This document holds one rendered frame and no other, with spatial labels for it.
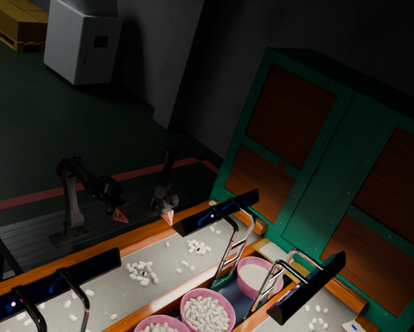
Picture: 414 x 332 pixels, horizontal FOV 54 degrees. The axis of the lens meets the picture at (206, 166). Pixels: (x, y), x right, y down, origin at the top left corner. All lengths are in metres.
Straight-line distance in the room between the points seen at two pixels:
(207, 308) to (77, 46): 4.10
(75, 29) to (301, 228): 3.97
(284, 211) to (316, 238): 0.24
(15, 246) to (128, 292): 0.62
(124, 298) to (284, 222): 1.04
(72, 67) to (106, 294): 4.04
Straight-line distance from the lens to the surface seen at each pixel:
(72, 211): 2.18
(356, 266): 2.39
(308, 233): 2.43
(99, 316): 1.89
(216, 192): 2.72
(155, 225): 2.34
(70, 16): 5.59
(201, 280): 2.13
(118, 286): 2.01
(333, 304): 2.46
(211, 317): 2.04
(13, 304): 1.46
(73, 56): 5.59
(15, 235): 2.29
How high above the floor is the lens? 2.22
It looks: 28 degrees down
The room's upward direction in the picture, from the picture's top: 20 degrees clockwise
